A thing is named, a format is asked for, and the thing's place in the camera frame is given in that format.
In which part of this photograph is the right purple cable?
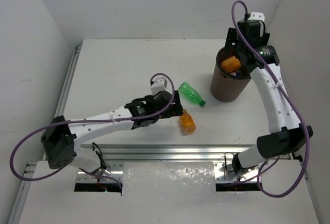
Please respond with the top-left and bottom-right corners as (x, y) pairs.
(231, 0), (311, 198)

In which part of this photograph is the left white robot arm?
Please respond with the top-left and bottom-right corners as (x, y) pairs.
(41, 90), (183, 173)

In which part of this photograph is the aluminium table frame rail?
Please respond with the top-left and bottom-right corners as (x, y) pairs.
(15, 42), (310, 191)

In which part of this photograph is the clear pepsi water bottle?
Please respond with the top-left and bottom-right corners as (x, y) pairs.
(230, 71), (241, 77)

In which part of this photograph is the orange bottle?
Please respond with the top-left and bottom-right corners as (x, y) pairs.
(221, 56), (242, 73)
(179, 109), (196, 135)

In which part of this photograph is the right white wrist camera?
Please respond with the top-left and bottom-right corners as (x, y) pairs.
(244, 12), (265, 22)

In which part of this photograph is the brown plastic bin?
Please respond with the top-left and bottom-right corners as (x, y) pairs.
(210, 45), (251, 102)

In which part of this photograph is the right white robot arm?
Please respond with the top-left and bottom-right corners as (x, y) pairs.
(225, 20), (306, 174)

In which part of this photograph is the orange bottle front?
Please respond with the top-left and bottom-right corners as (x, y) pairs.
(179, 109), (196, 135)

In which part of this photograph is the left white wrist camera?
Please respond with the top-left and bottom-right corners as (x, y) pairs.
(150, 77), (167, 95)

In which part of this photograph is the green plastic bottle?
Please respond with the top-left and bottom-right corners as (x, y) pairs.
(178, 82), (206, 107)

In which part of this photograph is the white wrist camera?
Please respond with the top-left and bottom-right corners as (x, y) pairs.
(150, 77), (167, 95)
(244, 12), (265, 22)

